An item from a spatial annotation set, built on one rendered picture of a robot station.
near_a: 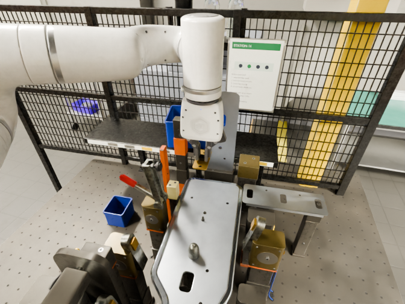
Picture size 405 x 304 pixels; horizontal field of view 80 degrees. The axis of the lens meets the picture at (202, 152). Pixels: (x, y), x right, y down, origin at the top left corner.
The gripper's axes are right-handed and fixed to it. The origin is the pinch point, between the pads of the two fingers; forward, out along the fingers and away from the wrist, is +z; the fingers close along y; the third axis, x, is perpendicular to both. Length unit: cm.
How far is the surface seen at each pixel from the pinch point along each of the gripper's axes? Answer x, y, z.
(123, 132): 41, -48, 25
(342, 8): 224, 83, -14
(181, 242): -9.7, -4.5, 27.6
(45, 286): -31.7, -29.8, 19.7
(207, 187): 15.3, -1.1, 27.6
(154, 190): -1.8, -14.5, 15.5
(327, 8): 225, 70, -14
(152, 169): 1.0, -15.5, 9.6
